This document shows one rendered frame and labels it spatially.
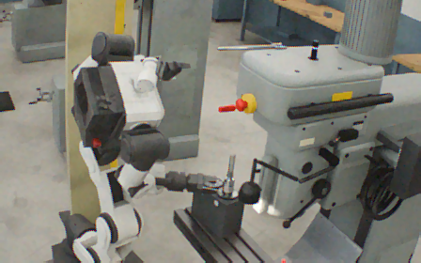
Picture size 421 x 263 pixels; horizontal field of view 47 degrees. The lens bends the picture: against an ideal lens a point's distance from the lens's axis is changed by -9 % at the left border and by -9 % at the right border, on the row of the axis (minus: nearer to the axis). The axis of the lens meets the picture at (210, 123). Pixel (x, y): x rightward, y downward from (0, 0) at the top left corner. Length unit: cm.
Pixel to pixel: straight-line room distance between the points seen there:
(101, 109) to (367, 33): 92
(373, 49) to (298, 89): 37
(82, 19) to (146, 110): 139
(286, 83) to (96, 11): 186
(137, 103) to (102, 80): 15
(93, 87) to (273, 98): 64
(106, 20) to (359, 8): 183
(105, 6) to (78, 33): 23
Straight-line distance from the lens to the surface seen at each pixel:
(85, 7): 311
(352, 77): 164
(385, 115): 189
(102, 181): 213
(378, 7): 171
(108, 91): 182
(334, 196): 188
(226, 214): 227
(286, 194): 176
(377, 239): 218
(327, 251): 230
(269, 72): 150
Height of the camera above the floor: 239
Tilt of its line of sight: 26 degrees down
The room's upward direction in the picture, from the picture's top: 7 degrees clockwise
